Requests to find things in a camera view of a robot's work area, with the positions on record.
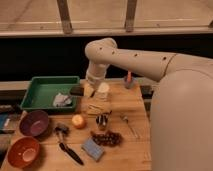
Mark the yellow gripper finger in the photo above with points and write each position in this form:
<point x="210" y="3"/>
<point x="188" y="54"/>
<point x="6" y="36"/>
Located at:
<point x="88" y="90"/>

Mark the purple bowl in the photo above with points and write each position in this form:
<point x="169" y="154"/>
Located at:
<point x="34" y="123"/>

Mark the black eraser block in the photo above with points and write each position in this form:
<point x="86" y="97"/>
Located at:
<point x="77" y="91"/>

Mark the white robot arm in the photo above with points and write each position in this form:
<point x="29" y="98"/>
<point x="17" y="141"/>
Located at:
<point x="181" y="121"/>

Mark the orange bowl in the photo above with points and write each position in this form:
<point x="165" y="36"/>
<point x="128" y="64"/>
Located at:
<point x="23" y="152"/>

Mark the white plastic cup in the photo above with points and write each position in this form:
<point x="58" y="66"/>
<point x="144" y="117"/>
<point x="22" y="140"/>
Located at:
<point x="102" y="91"/>

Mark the crumpled grey cloth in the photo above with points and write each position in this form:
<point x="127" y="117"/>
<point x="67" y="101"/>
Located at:
<point x="61" y="100"/>

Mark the small metal cup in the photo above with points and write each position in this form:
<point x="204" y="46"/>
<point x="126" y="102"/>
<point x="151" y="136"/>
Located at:
<point x="102" y="121"/>

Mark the apple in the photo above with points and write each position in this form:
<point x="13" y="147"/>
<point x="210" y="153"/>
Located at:
<point x="78" y="121"/>

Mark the metal spoon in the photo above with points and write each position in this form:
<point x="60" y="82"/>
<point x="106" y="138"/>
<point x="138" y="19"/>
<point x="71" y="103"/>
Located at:
<point x="126" y="120"/>

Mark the green plastic tray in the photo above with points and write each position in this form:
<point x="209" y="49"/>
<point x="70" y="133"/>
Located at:
<point x="42" y="91"/>

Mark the bunch of dark grapes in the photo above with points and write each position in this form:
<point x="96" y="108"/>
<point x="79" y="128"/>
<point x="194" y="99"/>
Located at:
<point x="107" y="139"/>

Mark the blue sponge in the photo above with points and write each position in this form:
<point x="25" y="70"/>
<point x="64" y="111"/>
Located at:
<point x="92" y="149"/>

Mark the blue object at left edge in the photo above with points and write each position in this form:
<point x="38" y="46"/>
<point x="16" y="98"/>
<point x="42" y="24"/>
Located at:
<point x="5" y="123"/>

